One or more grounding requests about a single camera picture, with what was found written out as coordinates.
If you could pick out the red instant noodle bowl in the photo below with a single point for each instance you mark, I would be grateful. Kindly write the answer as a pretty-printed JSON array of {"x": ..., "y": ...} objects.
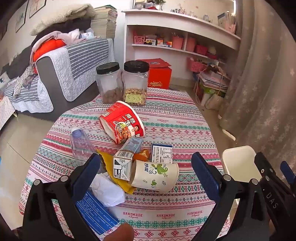
[{"x": 120, "y": 120}]

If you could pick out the framed wall picture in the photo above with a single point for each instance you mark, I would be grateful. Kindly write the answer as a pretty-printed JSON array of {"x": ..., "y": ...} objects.
[
  {"x": 37, "y": 8},
  {"x": 21, "y": 17}
]

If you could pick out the clear plastic bottle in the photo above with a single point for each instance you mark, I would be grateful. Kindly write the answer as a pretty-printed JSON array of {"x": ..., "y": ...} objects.
[{"x": 79, "y": 143}]

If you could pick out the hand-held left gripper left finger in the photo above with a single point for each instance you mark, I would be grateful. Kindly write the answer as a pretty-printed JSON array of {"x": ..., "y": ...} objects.
[{"x": 86, "y": 176}]

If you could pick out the leaf print paper cup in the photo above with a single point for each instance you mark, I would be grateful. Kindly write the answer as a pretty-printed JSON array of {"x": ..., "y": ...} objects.
[{"x": 150, "y": 176}]

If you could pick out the plastic jar with brown snacks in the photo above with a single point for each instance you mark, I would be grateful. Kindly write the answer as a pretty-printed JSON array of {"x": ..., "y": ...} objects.
[{"x": 108, "y": 83}]

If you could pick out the small pink basket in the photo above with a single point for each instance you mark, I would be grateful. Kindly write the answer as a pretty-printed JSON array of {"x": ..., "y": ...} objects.
[{"x": 138, "y": 40}]

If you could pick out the white cloth bag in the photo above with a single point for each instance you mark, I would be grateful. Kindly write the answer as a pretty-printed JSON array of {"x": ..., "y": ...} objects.
[{"x": 214, "y": 102}]

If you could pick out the white plastic bin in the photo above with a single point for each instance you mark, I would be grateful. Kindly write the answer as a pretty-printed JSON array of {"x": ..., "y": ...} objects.
[{"x": 240, "y": 162}]

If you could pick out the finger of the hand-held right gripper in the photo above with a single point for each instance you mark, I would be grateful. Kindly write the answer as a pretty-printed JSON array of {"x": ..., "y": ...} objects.
[
  {"x": 270, "y": 185},
  {"x": 288, "y": 172}
]

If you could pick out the white barcode carton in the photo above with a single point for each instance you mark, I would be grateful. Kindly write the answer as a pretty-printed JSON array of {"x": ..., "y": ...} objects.
[{"x": 122, "y": 166}]

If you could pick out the person's left hand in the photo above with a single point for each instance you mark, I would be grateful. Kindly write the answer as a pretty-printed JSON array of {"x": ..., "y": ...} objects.
[{"x": 120, "y": 233}]

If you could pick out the white shelf unit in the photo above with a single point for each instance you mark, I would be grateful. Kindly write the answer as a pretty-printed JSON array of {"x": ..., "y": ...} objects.
[{"x": 161, "y": 20}]

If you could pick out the pile of papers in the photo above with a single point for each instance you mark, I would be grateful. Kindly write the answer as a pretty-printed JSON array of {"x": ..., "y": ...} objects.
[{"x": 212, "y": 80}]

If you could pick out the patterned tablecloth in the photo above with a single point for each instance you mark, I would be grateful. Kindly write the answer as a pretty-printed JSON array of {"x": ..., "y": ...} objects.
[{"x": 173, "y": 120}]

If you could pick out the pink cloth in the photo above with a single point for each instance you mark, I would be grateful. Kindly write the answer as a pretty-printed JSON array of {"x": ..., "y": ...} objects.
[{"x": 57, "y": 34}]

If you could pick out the yellow wrapper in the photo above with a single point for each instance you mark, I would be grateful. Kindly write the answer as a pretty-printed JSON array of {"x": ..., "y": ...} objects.
[{"x": 105, "y": 160}]

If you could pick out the pink cup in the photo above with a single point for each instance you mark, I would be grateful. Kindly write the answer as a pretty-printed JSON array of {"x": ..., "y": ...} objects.
[
  {"x": 191, "y": 44},
  {"x": 177, "y": 42}
]

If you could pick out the stack of books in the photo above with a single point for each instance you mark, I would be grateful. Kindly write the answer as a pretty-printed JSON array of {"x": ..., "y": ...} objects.
[{"x": 104, "y": 23}]

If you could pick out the green cardboard box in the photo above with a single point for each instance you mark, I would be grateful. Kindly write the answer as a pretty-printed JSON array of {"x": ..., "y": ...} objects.
[{"x": 215, "y": 90}]

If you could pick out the light blue flattened carton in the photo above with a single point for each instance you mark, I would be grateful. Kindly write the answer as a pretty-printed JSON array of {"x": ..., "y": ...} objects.
[{"x": 133, "y": 144}]

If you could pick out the crumpled white tissue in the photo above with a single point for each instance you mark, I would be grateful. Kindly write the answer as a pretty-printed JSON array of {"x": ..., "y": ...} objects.
[{"x": 108, "y": 192}]

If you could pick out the grey sofa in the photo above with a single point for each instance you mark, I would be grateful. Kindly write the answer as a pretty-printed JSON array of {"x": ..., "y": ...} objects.
[{"x": 44, "y": 67}]

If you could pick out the floral cloth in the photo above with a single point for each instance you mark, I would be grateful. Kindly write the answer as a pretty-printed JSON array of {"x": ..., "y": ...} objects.
[{"x": 24, "y": 81}]

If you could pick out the plastic jar with crackers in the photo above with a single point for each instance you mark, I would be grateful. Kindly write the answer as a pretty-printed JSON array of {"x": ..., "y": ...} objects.
[{"x": 135, "y": 81}]

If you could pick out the beige pillow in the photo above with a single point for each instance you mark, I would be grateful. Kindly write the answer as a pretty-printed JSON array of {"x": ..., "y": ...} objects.
[{"x": 64, "y": 16}]

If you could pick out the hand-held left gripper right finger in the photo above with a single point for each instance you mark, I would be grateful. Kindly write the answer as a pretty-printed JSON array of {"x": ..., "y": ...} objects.
[{"x": 205, "y": 176}]

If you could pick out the large pink basket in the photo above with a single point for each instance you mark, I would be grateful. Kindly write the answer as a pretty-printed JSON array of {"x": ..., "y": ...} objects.
[{"x": 195, "y": 65}]

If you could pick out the orange cushion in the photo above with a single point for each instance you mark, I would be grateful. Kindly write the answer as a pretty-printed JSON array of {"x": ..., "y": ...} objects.
[{"x": 48, "y": 47}]

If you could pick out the red cardboard box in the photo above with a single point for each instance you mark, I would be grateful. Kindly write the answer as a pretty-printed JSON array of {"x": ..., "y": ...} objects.
[{"x": 159, "y": 76}]

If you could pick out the white and blue card box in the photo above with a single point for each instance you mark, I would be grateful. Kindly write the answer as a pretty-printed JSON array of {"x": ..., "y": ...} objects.
[{"x": 161, "y": 154}]

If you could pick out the blue printed packet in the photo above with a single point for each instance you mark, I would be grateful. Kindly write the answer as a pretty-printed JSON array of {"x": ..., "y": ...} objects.
[{"x": 97, "y": 213}]

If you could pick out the red basket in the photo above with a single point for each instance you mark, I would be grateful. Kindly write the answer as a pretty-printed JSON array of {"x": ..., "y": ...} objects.
[{"x": 200, "y": 49}]

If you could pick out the yellow toy car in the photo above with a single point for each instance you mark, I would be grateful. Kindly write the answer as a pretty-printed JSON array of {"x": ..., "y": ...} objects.
[{"x": 149, "y": 42}]

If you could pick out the floral lace curtain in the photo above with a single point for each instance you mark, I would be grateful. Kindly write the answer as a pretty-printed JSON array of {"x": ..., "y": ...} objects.
[{"x": 261, "y": 81}]

